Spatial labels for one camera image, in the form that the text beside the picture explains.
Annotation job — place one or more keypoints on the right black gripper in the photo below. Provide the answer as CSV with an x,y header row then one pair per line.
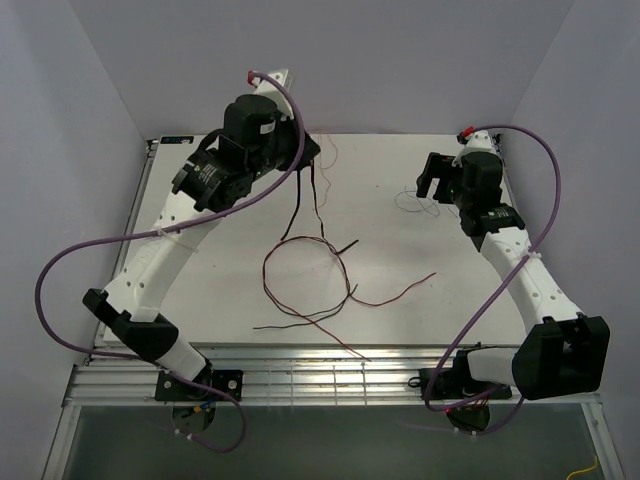
x,y
437,167

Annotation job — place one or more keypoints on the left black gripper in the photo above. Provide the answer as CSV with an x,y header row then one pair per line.
x,y
293,132

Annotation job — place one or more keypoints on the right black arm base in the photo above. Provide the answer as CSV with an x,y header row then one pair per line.
x,y
470,418

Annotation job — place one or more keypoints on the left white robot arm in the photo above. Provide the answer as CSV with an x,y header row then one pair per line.
x,y
130,304

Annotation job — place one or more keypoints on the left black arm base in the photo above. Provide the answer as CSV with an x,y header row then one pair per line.
x,y
194,408

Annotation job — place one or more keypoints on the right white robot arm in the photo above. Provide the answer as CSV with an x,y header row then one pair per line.
x,y
564,350

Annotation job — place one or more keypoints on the left blue corner label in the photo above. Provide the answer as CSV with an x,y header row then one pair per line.
x,y
176,140

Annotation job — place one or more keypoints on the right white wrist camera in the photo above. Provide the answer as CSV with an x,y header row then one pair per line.
x,y
472,141

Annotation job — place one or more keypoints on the aluminium rail frame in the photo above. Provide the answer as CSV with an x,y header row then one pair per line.
x,y
360,175

